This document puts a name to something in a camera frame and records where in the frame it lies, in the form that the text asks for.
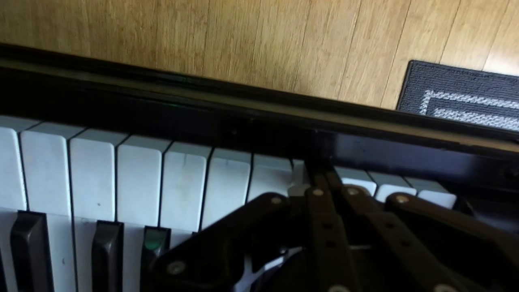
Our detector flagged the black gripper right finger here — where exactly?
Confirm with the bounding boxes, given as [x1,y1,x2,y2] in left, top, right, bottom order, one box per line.
[323,163,519,292]

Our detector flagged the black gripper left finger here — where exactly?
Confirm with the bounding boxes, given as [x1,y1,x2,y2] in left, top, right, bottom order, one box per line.
[141,160,363,292]

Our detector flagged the black upright piano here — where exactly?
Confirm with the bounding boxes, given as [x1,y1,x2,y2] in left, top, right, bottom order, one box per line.
[0,42,519,292]

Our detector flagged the black rug with white border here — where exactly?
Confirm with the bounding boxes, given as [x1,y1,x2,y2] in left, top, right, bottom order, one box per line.
[394,58,519,133]

